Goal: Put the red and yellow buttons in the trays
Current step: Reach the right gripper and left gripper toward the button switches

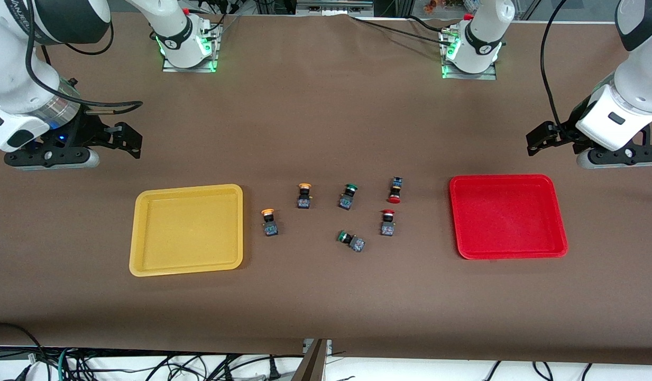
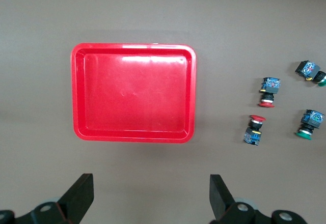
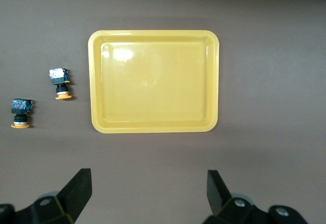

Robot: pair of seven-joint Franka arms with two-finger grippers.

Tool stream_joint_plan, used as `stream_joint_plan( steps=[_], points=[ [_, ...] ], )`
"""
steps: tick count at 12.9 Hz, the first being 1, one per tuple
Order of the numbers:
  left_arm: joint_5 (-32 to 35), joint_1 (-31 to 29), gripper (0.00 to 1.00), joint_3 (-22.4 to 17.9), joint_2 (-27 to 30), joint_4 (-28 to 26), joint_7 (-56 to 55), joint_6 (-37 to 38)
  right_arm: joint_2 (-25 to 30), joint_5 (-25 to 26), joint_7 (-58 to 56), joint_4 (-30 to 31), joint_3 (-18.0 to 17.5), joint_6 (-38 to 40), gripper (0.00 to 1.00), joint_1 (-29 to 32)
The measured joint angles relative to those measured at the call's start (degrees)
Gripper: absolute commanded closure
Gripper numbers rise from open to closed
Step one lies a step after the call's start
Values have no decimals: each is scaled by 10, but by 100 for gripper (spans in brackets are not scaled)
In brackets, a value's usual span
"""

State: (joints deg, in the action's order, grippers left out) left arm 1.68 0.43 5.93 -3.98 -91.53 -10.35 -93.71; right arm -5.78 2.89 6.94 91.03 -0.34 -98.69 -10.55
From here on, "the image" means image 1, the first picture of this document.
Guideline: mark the green push button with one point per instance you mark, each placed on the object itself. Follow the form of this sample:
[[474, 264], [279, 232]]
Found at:
[[347, 197], [353, 242]]

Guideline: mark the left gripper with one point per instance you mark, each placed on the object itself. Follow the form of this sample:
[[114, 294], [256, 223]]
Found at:
[[567, 128]]

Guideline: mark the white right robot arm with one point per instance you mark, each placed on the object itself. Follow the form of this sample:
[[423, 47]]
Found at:
[[14, 63]]

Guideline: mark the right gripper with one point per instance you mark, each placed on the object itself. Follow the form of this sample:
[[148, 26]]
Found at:
[[89, 130]]

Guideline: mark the red push button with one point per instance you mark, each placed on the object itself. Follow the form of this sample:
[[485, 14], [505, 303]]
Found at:
[[387, 223], [395, 190]]

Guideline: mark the brown table mat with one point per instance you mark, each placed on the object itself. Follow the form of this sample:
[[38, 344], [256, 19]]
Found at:
[[326, 296]]

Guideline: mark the aluminium rail behind table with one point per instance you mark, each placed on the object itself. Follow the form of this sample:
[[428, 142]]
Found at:
[[333, 6]]

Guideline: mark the yellow push button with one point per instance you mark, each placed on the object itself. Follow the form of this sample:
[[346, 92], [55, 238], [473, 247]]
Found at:
[[270, 225], [303, 198]]

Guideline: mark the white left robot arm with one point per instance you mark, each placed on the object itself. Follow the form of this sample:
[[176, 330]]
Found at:
[[637, 79]]

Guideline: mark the red plastic tray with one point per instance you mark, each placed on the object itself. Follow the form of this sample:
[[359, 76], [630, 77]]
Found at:
[[508, 217]]

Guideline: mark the black power plug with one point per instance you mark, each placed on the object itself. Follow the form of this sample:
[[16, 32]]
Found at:
[[274, 370]]

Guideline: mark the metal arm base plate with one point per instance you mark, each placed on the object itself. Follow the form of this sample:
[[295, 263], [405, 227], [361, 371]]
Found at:
[[170, 66], [489, 74]]

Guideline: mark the aluminium table leg profile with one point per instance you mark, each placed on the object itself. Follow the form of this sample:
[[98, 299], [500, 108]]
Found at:
[[311, 362]]

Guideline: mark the yellow plastic tray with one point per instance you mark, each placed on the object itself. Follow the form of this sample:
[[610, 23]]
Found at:
[[185, 230]]

